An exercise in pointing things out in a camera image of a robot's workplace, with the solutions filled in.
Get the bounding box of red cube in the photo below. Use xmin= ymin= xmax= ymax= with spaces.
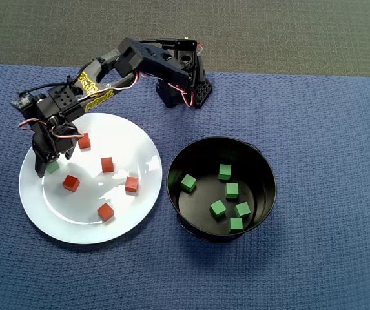
xmin=125 ymin=176 xmax=139 ymax=194
xmin=96 ymin=202 xmax=115 ymax=223
xmin=101 ymin=156 xmax=114 ymax=174
xmin=77 ymin=132 xmax=92 ymax=150
xmin=62 ymin=174 xmax=81 ymax=193

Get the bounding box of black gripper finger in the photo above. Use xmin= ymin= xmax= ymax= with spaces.
xmin=61 ymin=144 xmax=76 ymax=161
xmin=31 ymin=141 xmax=49 ymax=179

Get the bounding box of thin black camera cable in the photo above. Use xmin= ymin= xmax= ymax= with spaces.
xmin=15 ymin=57 xmax=108 ymax=98

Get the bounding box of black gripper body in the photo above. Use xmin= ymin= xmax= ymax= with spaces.
xmin=31 ymin=121 xmax=79 ymax=162

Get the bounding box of white round plate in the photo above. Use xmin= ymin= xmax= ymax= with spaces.
xmin=18 ymin=112 xmax=163 ymax=245

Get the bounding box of black round pot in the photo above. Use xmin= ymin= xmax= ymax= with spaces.
xmin=165 ymin=136 xmax=278 ymax=243

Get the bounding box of red white servo wire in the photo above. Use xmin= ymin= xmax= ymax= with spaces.
xmin=105 ymin=71 xmax=195 ymax=107
xmin=17 ymin=118 xmax=40 ymax=132
xmin=50 ymin=125 xmax=84 ymax=140

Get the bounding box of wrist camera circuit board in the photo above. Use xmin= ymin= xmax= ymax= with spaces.
xmin=10 ymin=92 xmax=36 ymax=112

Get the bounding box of blue woven table cloth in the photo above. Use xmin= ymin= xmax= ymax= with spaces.
xmin=0 ymin=62 xmax=370 ymax=310

